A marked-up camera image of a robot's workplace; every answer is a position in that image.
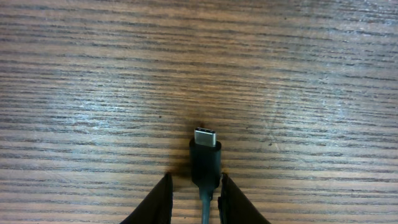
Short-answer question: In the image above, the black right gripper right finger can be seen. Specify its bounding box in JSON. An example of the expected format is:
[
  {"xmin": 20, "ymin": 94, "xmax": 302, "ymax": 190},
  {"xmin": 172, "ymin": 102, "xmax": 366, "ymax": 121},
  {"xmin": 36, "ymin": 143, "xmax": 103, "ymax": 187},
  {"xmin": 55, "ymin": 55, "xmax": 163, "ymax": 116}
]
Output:
[{"xmin": 218, "ymin": 173, "xmax": 271, "ymax": 224}]

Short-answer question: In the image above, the black USB-C charging cable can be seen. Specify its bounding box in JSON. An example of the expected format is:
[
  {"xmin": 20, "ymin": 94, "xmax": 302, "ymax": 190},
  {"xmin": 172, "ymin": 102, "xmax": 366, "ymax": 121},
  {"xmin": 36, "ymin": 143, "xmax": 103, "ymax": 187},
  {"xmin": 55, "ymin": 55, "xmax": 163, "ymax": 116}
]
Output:
[{"xmin": 188, "ymin": 127, "xmax": 223, "ymax": 224}]

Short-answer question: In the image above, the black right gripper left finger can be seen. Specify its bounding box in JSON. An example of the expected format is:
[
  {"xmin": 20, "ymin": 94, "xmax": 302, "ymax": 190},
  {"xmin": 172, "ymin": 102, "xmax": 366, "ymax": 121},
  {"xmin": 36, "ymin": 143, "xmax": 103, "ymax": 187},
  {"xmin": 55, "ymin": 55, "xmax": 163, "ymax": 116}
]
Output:
[{"xmin": 120, "ymin": 173, "xmax": 173, "ymax": 224}]

